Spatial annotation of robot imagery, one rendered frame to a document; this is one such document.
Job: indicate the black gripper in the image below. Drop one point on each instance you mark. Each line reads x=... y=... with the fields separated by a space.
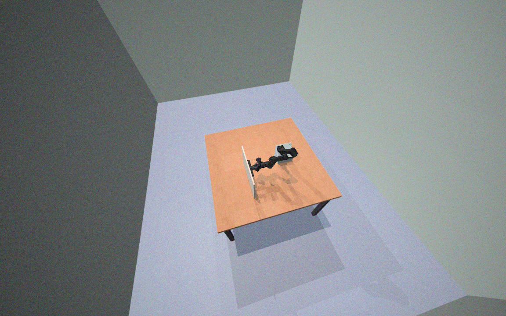
x=257 y=166

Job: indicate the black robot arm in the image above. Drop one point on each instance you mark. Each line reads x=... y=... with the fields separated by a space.
x=283 y=152

